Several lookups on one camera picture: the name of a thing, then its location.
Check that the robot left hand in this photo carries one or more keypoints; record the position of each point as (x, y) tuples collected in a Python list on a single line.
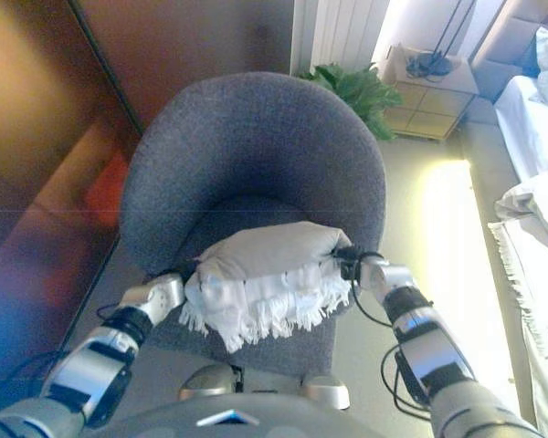
[(189, 271)]

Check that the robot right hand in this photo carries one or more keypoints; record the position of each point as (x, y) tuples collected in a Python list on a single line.
[(347, 252)]

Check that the white fringed cushion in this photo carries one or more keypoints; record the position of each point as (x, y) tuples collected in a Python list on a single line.
[(274, 264)]

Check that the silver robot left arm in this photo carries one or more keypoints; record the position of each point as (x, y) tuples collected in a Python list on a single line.
[(96, 365)]

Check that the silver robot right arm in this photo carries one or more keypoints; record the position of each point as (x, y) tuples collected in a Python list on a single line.
[(434, 356)]

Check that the silver robot left leg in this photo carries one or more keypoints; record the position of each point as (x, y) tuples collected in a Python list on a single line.
[(207, 381)]

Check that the silver robot leg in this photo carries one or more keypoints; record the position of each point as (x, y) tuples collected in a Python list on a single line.
[(207, 381), (326, 390)]

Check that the grey-blue fabric tub armchair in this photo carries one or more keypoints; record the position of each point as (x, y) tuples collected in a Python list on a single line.
[(256, 155)]

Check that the silver robot right leg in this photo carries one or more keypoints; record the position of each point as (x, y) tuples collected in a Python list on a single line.
[(326, 390)]

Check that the green potted plant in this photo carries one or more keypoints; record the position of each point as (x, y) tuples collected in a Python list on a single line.
[(361, 91)]

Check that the silver robot torso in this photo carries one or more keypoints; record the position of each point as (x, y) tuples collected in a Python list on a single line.
[(265, 420)]

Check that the large flat television screen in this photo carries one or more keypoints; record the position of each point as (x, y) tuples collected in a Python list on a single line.
[(45, 182)]

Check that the light wooden nightstand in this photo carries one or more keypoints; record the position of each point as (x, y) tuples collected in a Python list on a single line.
[(434, 105)]

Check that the white bed mattress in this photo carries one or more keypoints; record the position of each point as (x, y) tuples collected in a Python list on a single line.
[(525, 132)]

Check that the white radiator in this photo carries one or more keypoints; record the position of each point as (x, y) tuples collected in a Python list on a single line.
[(338, 32)]

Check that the beige upholstered headboard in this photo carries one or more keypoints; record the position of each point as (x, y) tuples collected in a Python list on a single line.
[(502, 50)]

